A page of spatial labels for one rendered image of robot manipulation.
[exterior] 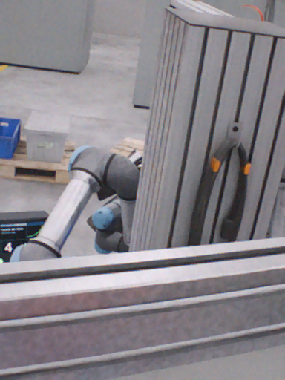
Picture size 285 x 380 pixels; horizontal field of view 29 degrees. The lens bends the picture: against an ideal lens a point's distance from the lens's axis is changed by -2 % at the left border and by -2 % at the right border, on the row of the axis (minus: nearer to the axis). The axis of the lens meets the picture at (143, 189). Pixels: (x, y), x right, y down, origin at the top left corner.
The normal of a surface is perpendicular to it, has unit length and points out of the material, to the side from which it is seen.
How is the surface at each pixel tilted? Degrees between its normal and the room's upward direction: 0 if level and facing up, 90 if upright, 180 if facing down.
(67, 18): 90
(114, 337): 90
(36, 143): 95
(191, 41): 90
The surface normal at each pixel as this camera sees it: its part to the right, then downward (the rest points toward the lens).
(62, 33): -0.06, 0.40
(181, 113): 0.15, 0.42
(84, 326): 0.38, 0.43
